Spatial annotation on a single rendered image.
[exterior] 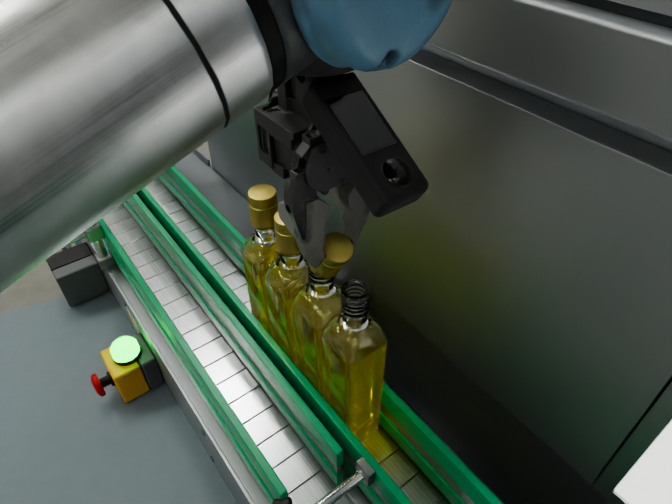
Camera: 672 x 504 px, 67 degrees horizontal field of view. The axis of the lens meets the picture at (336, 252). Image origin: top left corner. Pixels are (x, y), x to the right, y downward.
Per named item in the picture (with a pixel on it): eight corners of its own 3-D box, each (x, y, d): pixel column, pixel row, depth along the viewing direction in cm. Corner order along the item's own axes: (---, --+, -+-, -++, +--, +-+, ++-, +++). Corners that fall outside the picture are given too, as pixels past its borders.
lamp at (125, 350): (145, 356, 83) (141, 345, 81) (118, 370, 81) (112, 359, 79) (135, 339, 86) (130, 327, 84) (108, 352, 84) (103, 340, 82)
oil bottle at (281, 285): (327, 372, 74) (325, 265, 60) (294, 391, 72) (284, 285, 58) (305, 347, 78) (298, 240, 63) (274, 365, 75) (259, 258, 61)
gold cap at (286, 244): (312, 248, 59) (311, 218, 56) (286, 260, 57) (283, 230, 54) (295, 232, 61) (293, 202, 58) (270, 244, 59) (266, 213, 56)
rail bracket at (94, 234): (118, 268, 91) (95, 208, 82) (76, 285, 88) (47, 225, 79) (110, 256, 94) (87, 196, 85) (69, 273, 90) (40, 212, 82)
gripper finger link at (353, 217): (341, 214, 57) (330, 146, 50) (376, 241, 53) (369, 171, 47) (319, 228, 56) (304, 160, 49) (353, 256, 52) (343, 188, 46)
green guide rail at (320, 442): (343, 482, 62) (344, 449, 57) (336, 487, 61) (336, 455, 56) (13, 53, 166) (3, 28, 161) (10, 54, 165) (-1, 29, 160)
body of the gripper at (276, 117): (321, 141, 52) (318, 15, 44) (378, 178, 47) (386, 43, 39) (257, 166, 48) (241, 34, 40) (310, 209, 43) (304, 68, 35)
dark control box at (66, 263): (111, 292, 104) (98, 262, 99) (71, 310, 101) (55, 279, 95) (98, 270, 109) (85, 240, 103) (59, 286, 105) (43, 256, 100)
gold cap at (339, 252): (346, 269, 55) (361, 254, 51) (320, 284, 53) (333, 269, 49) (328, 242, 55) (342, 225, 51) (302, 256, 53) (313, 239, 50)
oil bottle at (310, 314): (353, 398, 71) (357, 291, 57) (321, 421, 68) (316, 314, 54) (328, 371, 74) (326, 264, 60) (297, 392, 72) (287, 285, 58)
